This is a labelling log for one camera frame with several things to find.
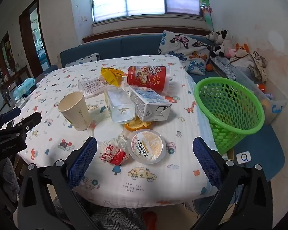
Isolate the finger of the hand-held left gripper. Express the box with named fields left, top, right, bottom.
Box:
left=5, top=112, right=42, bottom=135
left=0, top=107, right=22, bottom=125

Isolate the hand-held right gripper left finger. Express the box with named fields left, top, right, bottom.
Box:
left=17, top=136, right=103, bottom=230

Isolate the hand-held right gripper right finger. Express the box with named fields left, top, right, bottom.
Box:
left=192, top=136, right=274, bottom=230

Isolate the red white wrapper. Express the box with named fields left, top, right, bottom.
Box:
left=100, top=144, right=130, bottom=166

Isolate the white round plastic lid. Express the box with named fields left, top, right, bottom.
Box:
left=88, top=121, right=125, bottom=143

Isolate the beige paper cup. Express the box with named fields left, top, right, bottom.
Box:
left=58, top=91, right=90, bottom=132

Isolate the round pudding cup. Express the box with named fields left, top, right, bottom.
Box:
left=128, top=129, right=166, bottom=164

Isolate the orange peel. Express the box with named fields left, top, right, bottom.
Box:
left=124, top=120, right=153, bottom=131

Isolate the green plastic mesh basket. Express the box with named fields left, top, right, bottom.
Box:
left=194, top=77, right=265, bottom=156

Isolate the white blue milk carton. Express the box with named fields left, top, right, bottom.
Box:
left=129, top=86, right=172, bottom=122

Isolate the red printed plastic cup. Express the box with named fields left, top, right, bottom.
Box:
left=127, top=65, right=171, bottom=93

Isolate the person's left forearm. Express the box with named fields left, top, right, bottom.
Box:
left=0, top=157, right=21, bottom=204

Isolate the blue plastic bag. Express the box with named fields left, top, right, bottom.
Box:
left=13, top=78, right=37, bottom=101

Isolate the small white device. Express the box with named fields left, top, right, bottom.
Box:
left=236, top=151, right=252, bottom=165

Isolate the cartoon printed white blanket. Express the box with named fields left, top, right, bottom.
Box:
left=16, top=55, right=219, bottom=208

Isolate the blue stool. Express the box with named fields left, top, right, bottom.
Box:
left=230, top=125, right=286, bottom=182

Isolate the clear plastic packet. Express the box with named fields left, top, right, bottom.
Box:
left=78, top=75, right=111, bottom=99

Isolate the small printed pillow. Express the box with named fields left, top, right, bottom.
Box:
left=65, top=53, right=100, bottom=67

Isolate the clear plastic storage bin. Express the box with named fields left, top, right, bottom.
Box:
left=235, top=69, right=288, bottom=125

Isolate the yellow crumpled wrapper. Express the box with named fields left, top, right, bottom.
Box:
left=100, top=67, right=125, bottom=87

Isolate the black white patterned board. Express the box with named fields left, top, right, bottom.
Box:
left=210, top=56, right=237, bottom=81

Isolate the beige cloth bag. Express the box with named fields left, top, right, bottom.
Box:
left=230, top=51, right=268, bottom=83

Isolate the pink plush toy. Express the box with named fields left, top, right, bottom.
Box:
left=224, top=48, right=238, bottom=58

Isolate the butterfly print pillow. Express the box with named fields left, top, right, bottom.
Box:
left=158, top=30, right=216, bottom=76

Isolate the orange fox plush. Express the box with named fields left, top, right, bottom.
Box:
left=235, top=43, right=251, bottom=55

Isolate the black white cow plush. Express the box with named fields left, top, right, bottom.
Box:
left=212, top=29, right=233, bottom=58

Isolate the grey plush toy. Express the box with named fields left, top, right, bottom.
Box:
left=206, top=31, right=221, bottom=41

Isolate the blue sofa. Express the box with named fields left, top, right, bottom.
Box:
left=42, top=34, right=238, bottom=84

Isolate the colourful pinwheel toy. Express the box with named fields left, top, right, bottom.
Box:
left=199, top=0, right=214, bottom=27

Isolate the dark wooden door frame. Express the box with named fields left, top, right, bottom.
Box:
left=19, top=0, right=51, bottom=72

